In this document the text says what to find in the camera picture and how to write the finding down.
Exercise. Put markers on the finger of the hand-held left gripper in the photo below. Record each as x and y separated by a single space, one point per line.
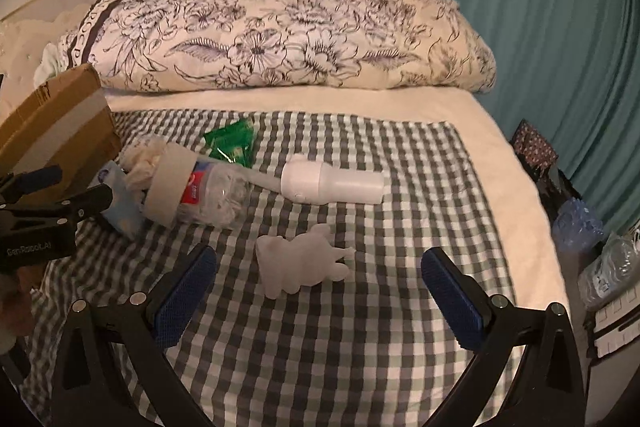
87 203
40 179

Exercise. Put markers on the white rabbit-shaped figure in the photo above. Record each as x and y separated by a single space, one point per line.
295 262

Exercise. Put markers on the green foil packet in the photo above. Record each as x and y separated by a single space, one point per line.
230 142

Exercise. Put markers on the clear jar red-blue label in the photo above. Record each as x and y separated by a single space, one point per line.
220 194

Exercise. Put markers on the brown cardboard box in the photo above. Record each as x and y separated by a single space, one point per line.
55 107

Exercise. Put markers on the dark clothes pile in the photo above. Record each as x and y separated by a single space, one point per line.
560 192

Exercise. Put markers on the white tissue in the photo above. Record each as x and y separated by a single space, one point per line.
142 162

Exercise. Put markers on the beige tape roll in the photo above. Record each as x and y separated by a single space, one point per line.
167 179

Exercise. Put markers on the floral duvet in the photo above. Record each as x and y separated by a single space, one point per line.
300 32

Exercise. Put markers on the clear plastic bag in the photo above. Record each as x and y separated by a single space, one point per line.
610 272

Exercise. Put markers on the green-white checkered cloth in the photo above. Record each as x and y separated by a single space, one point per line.
325 357

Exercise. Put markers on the patterned gift bag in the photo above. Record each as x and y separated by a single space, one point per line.
535 147

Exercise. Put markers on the person's left hand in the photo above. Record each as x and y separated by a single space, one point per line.
12 312

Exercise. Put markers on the blue-white tissue packet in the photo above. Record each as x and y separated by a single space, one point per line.
122 209

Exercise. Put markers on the white plastic tube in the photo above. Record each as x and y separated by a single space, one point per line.
265 182

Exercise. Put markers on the white box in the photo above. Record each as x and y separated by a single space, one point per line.
617 327

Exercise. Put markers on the blue plastic bag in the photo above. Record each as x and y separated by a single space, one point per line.
577 227

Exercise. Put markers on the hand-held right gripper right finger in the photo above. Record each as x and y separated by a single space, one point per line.
452 297

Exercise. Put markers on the white plastic bottle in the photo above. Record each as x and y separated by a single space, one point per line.
330 182

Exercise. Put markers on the pale green cloth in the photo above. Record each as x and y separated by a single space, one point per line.
50 59

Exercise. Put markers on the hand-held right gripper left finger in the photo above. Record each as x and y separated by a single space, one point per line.
185 297

